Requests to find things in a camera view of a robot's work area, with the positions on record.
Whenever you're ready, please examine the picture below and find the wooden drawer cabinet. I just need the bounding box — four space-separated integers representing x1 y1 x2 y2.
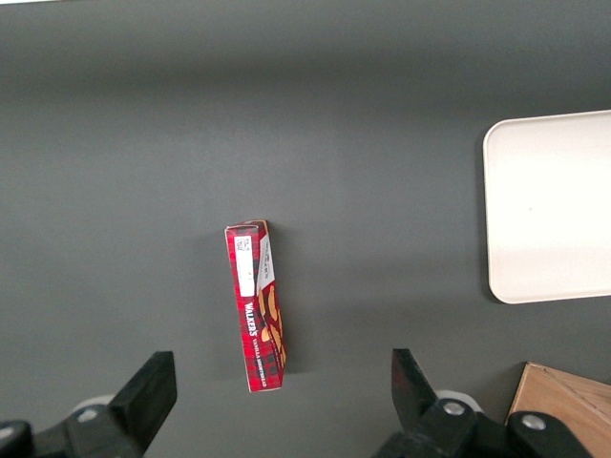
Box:
504 361 611 458

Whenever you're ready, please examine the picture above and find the cream rectangular tray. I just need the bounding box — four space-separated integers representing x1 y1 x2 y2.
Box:
482 109 611 305

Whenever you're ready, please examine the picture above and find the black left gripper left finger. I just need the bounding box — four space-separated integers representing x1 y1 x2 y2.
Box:
0 350 179 458

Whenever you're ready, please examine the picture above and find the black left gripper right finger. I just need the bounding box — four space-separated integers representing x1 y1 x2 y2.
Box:
371 348 593 458

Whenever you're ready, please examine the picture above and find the red tartan cookie box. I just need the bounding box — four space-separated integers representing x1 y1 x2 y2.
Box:
223 219 289 393

